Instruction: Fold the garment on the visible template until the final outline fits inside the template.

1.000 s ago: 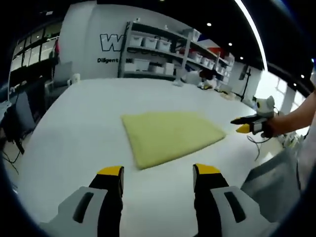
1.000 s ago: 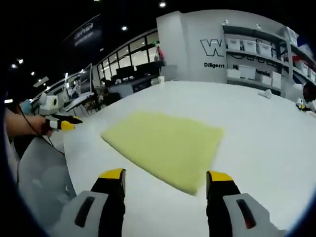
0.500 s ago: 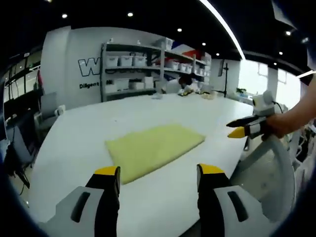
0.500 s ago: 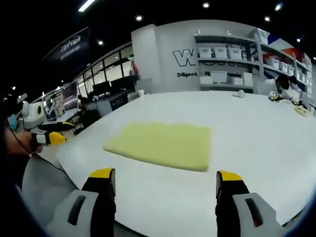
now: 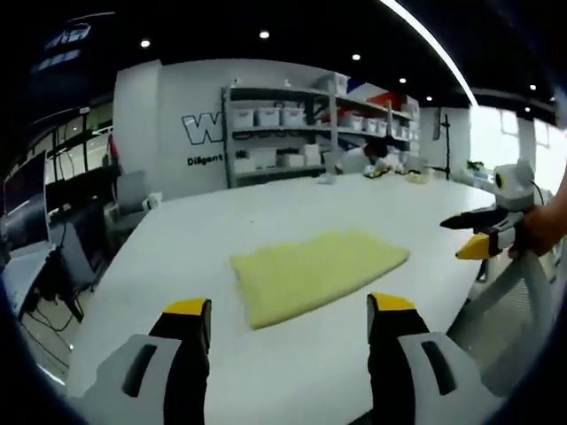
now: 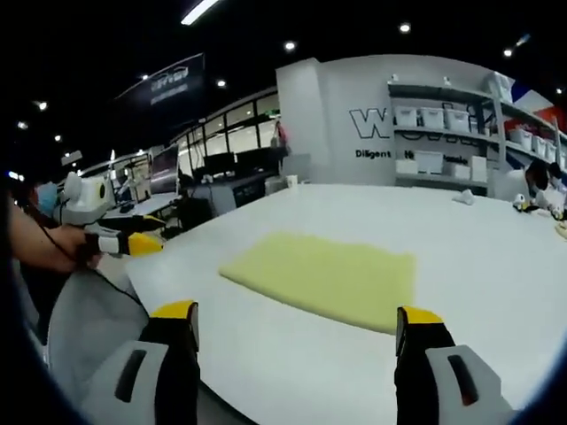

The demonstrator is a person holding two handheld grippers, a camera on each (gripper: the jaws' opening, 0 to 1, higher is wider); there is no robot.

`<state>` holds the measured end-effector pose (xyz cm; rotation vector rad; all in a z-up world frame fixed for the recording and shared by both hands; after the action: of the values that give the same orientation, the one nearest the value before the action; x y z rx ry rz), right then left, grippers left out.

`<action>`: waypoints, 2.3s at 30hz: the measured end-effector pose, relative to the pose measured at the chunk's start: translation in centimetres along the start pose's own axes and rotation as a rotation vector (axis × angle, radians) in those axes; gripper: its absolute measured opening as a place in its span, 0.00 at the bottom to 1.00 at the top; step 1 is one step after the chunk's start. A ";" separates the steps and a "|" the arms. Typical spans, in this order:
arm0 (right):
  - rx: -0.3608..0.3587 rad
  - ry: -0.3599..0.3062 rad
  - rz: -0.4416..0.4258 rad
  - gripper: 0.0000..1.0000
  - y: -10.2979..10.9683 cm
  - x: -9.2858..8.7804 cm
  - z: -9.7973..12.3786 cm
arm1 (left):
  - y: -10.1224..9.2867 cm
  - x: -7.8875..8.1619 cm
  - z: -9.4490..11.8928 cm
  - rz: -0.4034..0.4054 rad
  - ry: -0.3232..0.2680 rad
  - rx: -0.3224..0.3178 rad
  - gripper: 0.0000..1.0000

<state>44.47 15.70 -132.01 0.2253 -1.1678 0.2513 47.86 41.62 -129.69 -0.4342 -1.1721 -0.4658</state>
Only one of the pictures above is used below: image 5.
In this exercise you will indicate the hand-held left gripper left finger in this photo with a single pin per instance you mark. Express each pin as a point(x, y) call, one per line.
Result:
point(186, 354)

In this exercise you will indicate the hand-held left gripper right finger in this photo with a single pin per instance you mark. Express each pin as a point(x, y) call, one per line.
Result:
point(390, 354)

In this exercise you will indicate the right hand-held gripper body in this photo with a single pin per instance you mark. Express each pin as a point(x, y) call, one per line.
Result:
point(514, 186)

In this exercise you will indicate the yellow blue grey garment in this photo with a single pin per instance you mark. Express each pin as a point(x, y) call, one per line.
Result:
point(310, 274)

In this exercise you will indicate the person's right hand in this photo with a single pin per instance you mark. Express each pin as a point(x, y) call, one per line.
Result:
point(533, 232)

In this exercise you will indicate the green plant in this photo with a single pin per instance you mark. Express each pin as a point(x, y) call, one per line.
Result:
point(476, 166)

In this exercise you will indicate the grey mesh chair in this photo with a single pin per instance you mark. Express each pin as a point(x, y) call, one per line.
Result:
point(505, 305)

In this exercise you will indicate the pale small table items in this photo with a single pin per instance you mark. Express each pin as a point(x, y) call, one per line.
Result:
point(418, 176)

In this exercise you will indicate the black tripod stand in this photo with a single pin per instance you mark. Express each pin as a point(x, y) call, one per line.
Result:
point(446, 146)

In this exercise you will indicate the ceiling light strip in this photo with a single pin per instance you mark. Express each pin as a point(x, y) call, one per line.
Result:
point(456, 66)

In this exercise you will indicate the small white table object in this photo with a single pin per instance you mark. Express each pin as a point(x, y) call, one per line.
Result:
point(325, 180)

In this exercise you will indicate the white mug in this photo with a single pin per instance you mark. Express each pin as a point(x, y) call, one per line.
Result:
point(150, 203)

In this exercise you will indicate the grey office chair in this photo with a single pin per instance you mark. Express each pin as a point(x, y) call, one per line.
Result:
point(130, 190)

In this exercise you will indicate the red hanging cloth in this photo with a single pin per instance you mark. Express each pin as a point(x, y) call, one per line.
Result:
point(114, 152)

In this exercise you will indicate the black computer monitor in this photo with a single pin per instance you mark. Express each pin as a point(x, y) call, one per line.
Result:
point(26, 199)

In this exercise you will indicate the row of white storage bins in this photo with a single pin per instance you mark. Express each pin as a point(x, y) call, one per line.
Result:
point(266, 117)

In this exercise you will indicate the round ceiling spot lights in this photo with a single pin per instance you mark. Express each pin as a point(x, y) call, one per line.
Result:
point(263, 34)

